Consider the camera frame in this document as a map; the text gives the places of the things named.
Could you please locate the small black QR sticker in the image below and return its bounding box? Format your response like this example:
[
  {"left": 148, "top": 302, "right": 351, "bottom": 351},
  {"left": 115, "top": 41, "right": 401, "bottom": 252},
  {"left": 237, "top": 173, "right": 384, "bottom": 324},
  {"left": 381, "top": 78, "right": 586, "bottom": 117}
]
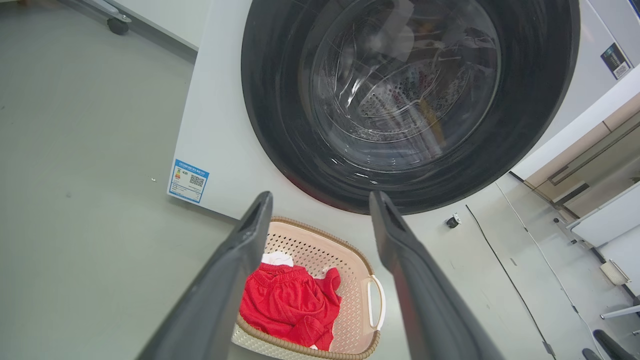
[{"left": 600, "top": 42, "right": 633, "bottom": 81}]

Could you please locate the white front-load washing machine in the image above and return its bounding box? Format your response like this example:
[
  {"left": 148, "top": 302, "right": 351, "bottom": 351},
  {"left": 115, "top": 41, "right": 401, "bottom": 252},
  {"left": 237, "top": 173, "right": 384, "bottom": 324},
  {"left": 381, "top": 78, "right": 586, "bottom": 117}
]
[{"left": 167, "top": 0, "right": 636, "bottom": 236}]

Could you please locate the white panel on wheeled frame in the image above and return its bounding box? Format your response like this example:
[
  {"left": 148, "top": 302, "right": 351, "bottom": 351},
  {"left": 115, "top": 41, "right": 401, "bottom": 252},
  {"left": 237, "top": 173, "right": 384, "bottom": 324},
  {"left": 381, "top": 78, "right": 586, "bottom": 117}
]
[{"left": 57, "top": 0, "right": 213, "bottom": 52}]

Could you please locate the red garment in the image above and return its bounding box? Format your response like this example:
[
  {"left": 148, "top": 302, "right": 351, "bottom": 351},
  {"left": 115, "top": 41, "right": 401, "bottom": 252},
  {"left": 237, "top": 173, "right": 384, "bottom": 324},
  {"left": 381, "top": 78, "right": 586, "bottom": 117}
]
[{"left": 239, "top": 262, "right": 343, "bottom": 352}]

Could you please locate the blue-framed energy label sticker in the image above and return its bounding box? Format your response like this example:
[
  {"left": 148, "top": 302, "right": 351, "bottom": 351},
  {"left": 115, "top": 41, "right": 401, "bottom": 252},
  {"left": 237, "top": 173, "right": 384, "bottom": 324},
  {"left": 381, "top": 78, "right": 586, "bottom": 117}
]
[{"left": 167, "top": 159, "right": 210, "bottom": 204}]

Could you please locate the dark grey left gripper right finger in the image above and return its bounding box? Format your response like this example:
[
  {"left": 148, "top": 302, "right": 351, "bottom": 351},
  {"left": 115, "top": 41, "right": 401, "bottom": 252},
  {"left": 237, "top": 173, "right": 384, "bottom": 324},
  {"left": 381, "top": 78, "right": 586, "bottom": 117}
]
[{"left": 368, "top": 191, "right": 504, "bottom": 360}]

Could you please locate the black caster wheel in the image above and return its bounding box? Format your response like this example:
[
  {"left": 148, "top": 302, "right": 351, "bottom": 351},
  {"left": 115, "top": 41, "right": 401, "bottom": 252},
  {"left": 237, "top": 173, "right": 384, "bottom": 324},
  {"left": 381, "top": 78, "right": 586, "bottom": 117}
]
[{"left": 106, "top": 17, "right": 131, "bottom": 36}]

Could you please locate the black round washing machine door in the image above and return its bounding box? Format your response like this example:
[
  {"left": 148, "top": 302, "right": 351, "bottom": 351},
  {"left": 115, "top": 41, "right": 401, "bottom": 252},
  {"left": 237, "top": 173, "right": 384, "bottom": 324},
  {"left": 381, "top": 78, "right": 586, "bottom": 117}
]
[{"left": 241, "top": 0, "right": 581, "bottom": 216}]

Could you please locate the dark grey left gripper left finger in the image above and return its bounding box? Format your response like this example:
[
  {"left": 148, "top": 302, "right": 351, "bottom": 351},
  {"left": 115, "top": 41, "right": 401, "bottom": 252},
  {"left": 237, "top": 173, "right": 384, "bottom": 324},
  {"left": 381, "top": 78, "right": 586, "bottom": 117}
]
[{"left": 137, "top": 191, "right": 274, "bottom": 360}]

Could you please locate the white garment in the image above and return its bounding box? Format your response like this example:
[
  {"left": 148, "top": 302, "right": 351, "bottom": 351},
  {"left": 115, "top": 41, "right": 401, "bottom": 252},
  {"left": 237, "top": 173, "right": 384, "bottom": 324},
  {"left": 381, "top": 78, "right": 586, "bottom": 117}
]
[{"left": 261, "top": 251, "right": 295, "bottom": 268}]

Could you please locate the small white box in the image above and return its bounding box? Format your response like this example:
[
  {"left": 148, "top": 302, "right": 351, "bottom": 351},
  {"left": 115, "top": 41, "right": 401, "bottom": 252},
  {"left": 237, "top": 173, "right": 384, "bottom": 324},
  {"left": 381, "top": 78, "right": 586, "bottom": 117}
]
[{"left": 599, "top": 259, "right": 632, "bottom": 287}]

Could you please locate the beige perforated plastic laundry basket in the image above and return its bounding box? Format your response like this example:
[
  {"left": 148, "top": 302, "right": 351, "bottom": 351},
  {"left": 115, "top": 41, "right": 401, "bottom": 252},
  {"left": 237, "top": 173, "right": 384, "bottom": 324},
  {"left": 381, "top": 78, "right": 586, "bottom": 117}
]
[{"left": 231, "top": 216, "right": 387, "bottom": 360}]

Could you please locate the wooden cabinet with white top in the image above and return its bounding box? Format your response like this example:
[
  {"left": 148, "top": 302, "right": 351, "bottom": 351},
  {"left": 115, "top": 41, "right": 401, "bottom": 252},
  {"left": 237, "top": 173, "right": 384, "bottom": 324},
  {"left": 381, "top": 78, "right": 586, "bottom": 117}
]
[{"left": 511, "top": 65, "right": 640, "bottom": 218}]

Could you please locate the thin black floor cable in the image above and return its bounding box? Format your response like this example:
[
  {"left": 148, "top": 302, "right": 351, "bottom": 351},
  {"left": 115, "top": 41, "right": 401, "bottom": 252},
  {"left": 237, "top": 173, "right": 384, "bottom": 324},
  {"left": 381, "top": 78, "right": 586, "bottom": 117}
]
[{"left": 465, "top": 204, "right": 557, "bottom": 359}]

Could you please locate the white table board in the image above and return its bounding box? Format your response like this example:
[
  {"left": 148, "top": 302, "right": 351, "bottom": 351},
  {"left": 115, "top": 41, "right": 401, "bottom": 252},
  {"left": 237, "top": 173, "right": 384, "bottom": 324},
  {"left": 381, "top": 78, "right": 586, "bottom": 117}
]
[{"left": 569, "top": 182, "right": 640, "bottom": 249}]

